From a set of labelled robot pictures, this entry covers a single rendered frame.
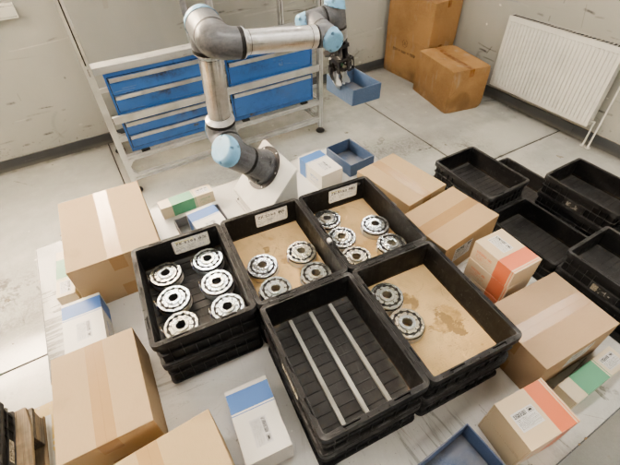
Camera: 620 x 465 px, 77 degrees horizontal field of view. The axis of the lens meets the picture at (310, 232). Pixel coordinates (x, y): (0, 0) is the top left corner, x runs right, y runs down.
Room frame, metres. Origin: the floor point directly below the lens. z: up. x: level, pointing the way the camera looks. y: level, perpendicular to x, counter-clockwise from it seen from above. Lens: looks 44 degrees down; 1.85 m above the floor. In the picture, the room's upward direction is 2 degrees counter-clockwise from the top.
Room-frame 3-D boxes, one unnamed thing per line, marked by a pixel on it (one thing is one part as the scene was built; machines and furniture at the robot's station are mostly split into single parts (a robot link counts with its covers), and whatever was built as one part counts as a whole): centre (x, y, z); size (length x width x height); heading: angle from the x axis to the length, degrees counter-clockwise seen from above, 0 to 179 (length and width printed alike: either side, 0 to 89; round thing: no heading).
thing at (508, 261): (0.84, -0.63, 0.89); 0.16 x 0.12 x 0.07; 27
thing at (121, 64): (2.86, 0.61, 0.91); 1.70 x 0.10 x 0.05; 119
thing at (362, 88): (1.68, -0.21, 1.10); 0.20 x 0.15 x 0.07; 31
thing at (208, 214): (1.17, 0.41, 0.75); 0.20 x 0.12 x 0.09; 33
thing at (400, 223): (1.02, -0.17, 0.87); 0.40 x 0.30 x 0.11; 24
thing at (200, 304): (0.77, 0.37, 0.87); 0.40 x 0.30 x 0.11; 24
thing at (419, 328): (0.63, -0.27, 0.86); 0.10 x 0.10 x 0.01
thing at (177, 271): (0.85, 0.48, 0.86); 0.10 x 0.10 x 0.01
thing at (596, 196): (1.57, -1.48, 0.37); 0.40 x 0.30 x 0.45; 29
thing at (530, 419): (0.37, -0.54, 0.81); 0.16 x 0.12 x 0.07; 113
